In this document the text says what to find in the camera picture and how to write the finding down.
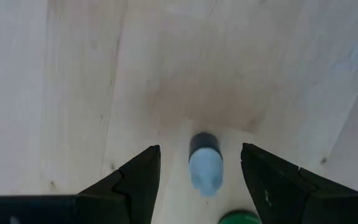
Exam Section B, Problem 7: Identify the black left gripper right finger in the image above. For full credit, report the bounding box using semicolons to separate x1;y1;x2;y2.
240;142;358;224

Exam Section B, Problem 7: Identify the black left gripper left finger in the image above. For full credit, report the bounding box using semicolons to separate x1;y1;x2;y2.
76;144;162;224

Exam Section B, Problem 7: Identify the large green dropper bottle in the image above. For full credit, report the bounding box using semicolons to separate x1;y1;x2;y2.
218;210;262;224

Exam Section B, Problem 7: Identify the small bottle navy label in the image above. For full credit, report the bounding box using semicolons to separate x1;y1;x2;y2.
187;132;224;198

